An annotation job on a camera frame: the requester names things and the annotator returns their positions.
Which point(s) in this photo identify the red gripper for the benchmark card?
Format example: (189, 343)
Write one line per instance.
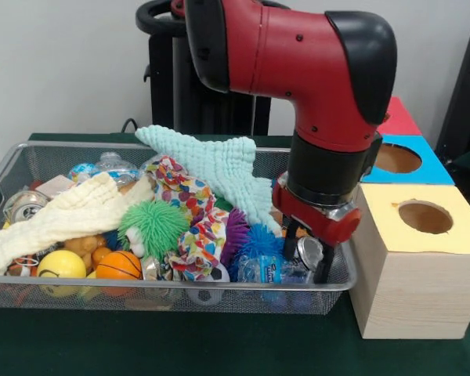
(321, 223)

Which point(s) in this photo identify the crushed silver can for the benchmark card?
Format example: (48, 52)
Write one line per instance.
(307, 252)

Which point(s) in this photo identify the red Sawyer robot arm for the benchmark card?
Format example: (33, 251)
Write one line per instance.
(298, 63)

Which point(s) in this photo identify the shallow clear mesh bin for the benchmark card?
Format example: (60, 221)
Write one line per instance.
(341, 278)

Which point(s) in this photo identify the wooden box with three holes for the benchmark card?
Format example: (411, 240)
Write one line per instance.
(415, 290)

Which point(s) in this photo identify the crushed clear water bottle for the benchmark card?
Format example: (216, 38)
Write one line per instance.
(266, 272)

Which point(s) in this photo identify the blue spiky ball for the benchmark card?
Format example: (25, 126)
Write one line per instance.
(258, 244)

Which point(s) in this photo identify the purple spiky ball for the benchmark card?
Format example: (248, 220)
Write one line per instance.
(233, 235)

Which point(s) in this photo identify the colourful patterned cloth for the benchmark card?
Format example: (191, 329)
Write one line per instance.
(189, 211)

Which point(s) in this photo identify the mint green cloth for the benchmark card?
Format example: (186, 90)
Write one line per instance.
(211, 160)

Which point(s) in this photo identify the green spiky ball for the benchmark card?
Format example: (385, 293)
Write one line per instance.
(152, 227)

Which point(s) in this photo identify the orange toy basketball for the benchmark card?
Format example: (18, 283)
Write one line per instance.
(117, 268)

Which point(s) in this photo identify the pale yellow cloth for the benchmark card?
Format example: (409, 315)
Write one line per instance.
(70, 211)

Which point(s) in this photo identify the yellow smiley ball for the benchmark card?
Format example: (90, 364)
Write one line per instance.
(59, 268)

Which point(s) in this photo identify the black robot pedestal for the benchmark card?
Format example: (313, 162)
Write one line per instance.
(164, 78)

